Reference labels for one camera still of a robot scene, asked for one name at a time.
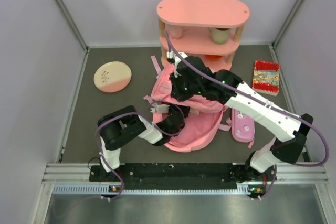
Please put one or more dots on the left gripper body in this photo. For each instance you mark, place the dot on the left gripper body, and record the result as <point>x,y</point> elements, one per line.
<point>185,109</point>

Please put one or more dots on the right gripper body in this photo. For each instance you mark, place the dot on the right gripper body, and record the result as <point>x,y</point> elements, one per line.
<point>183,91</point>

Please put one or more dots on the pink student backpack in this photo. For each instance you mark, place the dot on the pink student backpack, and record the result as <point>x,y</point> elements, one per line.
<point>200,129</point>

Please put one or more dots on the red comic book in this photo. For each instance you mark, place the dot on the red comic book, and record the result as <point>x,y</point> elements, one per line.
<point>266,77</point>

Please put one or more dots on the red and white book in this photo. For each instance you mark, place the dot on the red and white book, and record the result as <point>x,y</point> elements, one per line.
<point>196,112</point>

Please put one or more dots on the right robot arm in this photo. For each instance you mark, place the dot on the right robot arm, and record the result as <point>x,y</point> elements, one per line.
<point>289,130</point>

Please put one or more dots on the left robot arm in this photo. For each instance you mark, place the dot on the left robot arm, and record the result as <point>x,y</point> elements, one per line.
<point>117,129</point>

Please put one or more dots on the orange bowl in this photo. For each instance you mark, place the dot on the orange bowl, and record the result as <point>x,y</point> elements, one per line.
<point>214,57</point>

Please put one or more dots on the pink mug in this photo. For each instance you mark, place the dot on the pink mug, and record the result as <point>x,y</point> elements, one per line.
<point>176,32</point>

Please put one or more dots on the green cup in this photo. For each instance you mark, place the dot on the green cup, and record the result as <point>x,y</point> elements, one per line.
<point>219,35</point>

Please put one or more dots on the pink three-tier shelf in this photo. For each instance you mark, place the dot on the pink three-tier shelf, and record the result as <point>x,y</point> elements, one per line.
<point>200,15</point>

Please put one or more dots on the purple pencil case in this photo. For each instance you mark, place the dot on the purple pencil case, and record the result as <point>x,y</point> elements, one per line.
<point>243,128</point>

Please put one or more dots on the pink and cream plate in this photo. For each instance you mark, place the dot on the pink and cream plate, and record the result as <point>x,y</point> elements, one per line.
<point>112,77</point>

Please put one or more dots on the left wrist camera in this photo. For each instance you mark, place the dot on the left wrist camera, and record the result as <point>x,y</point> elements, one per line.
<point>159,108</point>

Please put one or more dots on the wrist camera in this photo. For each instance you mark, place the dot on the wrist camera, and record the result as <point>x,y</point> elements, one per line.
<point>174,59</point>
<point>159,108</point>

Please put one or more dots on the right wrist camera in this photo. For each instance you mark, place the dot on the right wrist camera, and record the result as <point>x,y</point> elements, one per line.
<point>174,59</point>

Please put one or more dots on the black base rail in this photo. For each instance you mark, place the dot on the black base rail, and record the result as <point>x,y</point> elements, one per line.
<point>184,176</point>

